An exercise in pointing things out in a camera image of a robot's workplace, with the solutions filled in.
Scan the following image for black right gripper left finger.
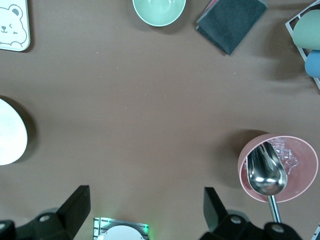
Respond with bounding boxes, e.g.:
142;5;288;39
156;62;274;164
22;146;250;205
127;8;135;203
14;184;91;240

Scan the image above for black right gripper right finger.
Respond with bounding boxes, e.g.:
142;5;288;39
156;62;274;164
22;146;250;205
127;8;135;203
199;186;301;240

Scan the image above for white round plate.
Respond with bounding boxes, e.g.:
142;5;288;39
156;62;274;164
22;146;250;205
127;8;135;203
0;98;28;166

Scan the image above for metal scoop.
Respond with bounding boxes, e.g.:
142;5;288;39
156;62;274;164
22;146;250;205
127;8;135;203
246;143;288;224

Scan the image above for clear plastic ice cubes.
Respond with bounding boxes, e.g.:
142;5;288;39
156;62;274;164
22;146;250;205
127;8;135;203
268;137;300;176

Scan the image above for pink bowl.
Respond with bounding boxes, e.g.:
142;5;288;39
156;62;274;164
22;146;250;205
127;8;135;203
237;133;320;203

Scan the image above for blue cup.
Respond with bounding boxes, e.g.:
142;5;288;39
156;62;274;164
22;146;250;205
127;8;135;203
304;49;320;79

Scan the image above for cream bear print tray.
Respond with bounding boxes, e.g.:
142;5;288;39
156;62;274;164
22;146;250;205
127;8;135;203
0;0;31;53

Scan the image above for folded dark grey cloth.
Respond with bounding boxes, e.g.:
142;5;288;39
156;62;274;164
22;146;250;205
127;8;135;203
196;0;268;56

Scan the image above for pale green cup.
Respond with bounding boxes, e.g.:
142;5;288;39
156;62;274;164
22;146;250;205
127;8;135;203
292;9;320;50

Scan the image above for light green bowl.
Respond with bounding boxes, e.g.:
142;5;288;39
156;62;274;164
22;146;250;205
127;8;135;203
132;0;187;27

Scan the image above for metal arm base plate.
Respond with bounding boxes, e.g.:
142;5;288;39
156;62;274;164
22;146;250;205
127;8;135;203
93;216;150;240

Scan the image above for white wire rack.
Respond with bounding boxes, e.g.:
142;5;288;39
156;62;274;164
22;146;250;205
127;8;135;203
285;0;320;91

